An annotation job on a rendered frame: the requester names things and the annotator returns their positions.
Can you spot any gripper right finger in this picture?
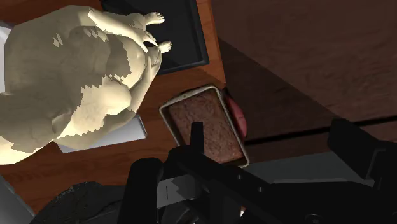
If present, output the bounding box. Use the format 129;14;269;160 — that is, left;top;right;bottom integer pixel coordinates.
327;118;397;195

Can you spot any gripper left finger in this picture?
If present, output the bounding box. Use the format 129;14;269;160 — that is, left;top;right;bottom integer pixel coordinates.
118;122;218;224

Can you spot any metal loaf pan with brown bread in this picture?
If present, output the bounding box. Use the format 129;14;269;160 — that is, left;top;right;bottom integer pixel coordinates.
158;84;251;169

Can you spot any red round object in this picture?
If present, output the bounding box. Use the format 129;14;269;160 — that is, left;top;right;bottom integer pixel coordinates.
222;88;248;141

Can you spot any black flat tray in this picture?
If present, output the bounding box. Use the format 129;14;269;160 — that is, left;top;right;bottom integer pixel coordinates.
99;0;210;76

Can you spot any brown wooden table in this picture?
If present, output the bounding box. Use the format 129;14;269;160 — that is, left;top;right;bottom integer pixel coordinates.
0;0;227;215

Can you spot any dark grey lumpy object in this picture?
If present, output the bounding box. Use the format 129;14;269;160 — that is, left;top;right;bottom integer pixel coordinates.
30;181;125;224

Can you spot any cream animal figure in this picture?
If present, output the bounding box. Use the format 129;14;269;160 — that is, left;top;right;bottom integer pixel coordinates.
0;5;172;165

